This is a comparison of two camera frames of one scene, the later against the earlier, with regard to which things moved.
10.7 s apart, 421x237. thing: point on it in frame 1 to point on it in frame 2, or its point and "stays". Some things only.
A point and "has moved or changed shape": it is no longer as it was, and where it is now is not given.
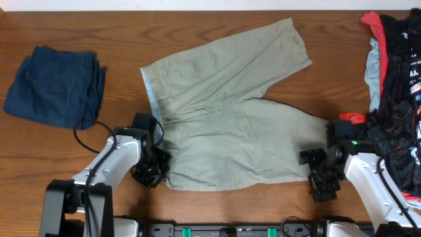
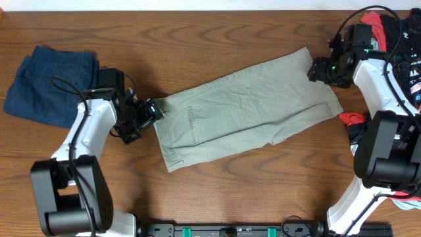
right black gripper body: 321,178 to 329,73
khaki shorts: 219,128 has moved or changed shape
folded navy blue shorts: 59,87 stays
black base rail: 295,227 stays
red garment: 375,19 stays
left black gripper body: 152,169 to 141,115
